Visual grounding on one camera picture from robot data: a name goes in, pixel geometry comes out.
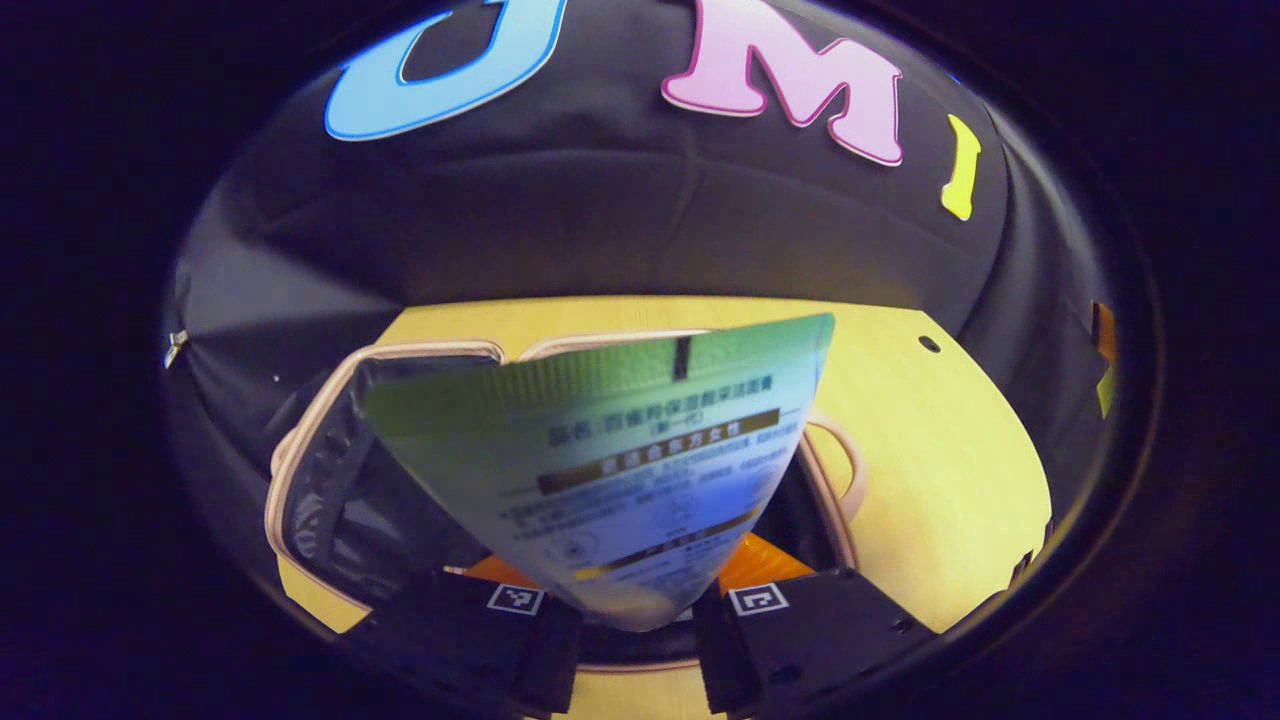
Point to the beige pink scalloped suitcase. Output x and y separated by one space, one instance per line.
330 500

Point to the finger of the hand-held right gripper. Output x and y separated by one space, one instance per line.
1103 340

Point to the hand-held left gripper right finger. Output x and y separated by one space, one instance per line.
800 640

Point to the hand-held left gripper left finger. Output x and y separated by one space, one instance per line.
450 630

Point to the green white skin care packet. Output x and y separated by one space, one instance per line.
620 470

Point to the black backdrop cloth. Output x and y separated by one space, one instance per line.
600 220

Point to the silver metal clip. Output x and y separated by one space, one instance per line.
176 345

